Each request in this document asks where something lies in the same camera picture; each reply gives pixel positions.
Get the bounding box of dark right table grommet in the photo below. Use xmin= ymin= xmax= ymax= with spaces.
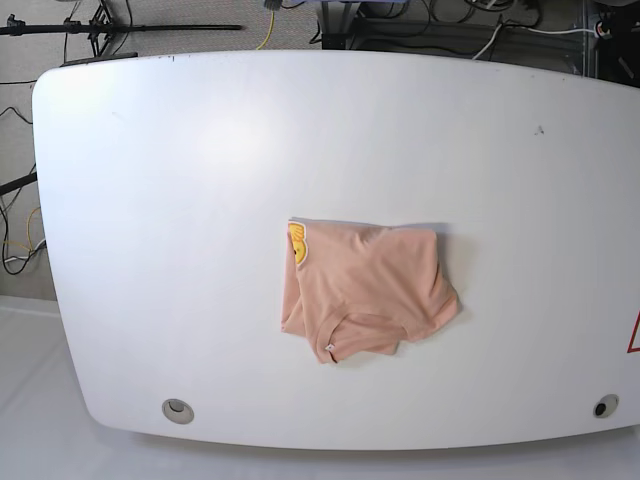
xmin=593 ymin=394 xmax=619 ymax=418

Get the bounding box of silver left table grommet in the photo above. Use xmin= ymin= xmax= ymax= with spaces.
xmin=162 ymin=399 xmax=195 ymax=425

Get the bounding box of grey robot base frame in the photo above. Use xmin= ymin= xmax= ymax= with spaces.
xmin=309 ymin=1 xmax=418 ymax=50

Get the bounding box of yellow cable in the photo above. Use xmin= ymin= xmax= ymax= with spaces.
xmin=256 ymin=8 xmax=277 ymax=52
xmin=3 ymin=205 xmax=46 ymax=254

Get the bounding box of yellow cable at left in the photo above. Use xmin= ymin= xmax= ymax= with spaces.
xmin=3 ymin=205 xmax=46 ymax=254

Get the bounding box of black tripod stand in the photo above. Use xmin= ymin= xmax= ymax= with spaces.
xmin=1 ymin=1 xmax=244 ymax=57

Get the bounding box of peach pink T-shirt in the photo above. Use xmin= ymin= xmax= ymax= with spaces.
xmin=280 ymin=220 xmax=459 ymax=364

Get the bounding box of yellow cable at top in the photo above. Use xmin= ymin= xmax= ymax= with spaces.
xmin=256 ymin=8 xmax=277 ymax=52

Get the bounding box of white cable at top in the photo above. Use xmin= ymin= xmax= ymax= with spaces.
xmin=473 ymin=24 xmax=596 ymax=60

